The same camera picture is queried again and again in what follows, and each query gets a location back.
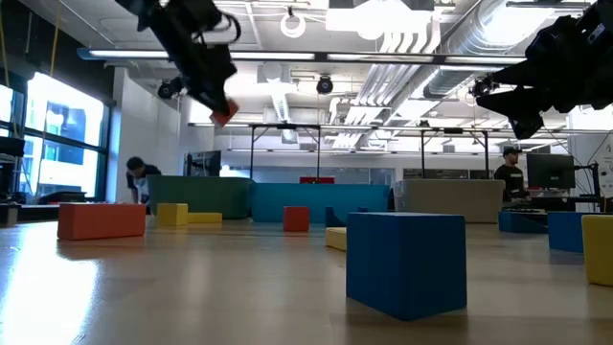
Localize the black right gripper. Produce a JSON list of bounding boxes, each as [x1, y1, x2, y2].
[[476, 28, 595, 141]]

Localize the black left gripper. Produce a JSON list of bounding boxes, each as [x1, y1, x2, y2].
[[150, 0, 239, 118]]

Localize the small red block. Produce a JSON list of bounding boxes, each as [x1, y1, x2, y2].
[[209, 98, 240, 129]]

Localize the long blue block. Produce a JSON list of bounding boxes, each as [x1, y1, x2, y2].
[[497, 210, 550, 235]]

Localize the yellow cube block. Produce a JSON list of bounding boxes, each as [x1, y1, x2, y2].
[[155, 202, 190, 228]]

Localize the red cube block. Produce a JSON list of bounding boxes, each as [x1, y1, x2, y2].
[[283, 205, 311, 234]]

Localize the blue arch block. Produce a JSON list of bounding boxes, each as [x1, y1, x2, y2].
[[325, 206, 369, 229]]

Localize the large red rectangular block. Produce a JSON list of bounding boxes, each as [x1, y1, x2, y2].
[[57, 202, 148, 242]]

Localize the big yellow block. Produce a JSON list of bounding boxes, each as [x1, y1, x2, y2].
[[580, 214, 613, 288]]

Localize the long yellow block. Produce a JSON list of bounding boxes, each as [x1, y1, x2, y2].
[[325, 226, 348, 252]]

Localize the blue cube block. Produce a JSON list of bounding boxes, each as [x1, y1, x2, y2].
[[345, 212, 468, 322]]

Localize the long ceiling light bar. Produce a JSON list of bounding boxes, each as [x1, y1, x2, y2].
[[76, 46, 528, 67]]

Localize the black computer monitor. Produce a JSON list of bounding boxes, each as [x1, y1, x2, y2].
[[525, 152, 577, 191], [183, 149, 223, 178]]

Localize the person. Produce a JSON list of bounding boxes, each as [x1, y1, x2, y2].
[[492, 146, 532, 202], [125, 155, 163, 216]]

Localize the green plastic bin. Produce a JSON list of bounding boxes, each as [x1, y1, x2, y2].
[[147, 174, 255, 220]]

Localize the white poster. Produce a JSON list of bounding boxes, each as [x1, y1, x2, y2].
[[598, 143, 613, 198]]

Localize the black monitor stand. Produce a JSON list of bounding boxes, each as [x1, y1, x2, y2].
[[574, 161, 602, 212]]

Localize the flat yellow block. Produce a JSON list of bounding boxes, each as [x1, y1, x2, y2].
[[187, 212, 224, 225]]

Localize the grey plastic bin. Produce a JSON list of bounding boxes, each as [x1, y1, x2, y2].
[[392, 178, 506, 224]]

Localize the blue plastic bin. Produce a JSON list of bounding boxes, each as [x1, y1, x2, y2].
[[248, 181, 392, 225]]

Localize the big blue block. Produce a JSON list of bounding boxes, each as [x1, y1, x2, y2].
[[547, 211, 584, 254]]

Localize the large window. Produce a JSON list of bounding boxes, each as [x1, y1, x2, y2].
[[0, 71, 111, 202]]

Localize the black flat device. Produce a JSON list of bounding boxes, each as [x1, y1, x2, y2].
[[36, 190, 88, 206]]

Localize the black screen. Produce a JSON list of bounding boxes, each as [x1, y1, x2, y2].
[[0, 136, 26, 159]]

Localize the grey box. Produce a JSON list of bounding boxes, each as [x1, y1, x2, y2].
[[0, 203, 22, 228]]

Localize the black ceiling camera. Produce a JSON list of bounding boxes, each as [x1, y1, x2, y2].
[[156, 76, 186, 101], [315, 74, 335, 96], [469, 75, 497, 99]]

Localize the silver ventilation duct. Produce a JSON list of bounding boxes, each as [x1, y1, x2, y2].
[[423, 0, 559, 101]]

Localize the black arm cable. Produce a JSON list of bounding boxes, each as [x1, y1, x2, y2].
[[193, 11, 242, 47]]

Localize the black metal frame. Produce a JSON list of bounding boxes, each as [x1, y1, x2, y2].
[[420, 126, 491, 181], [248, 123, 323, 184]]

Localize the white ring lamp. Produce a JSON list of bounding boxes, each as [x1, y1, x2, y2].
[[279, 10, 307, 39]]

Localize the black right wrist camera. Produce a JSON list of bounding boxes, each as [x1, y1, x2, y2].
[[567, 0, 613, 49]]

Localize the yellow hanging strap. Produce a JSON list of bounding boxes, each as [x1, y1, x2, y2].
[[47, 0, 63, 78]]

